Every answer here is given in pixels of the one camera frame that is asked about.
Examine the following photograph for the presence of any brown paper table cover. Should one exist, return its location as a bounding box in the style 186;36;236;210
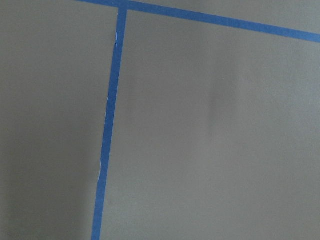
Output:
0;0;320;240

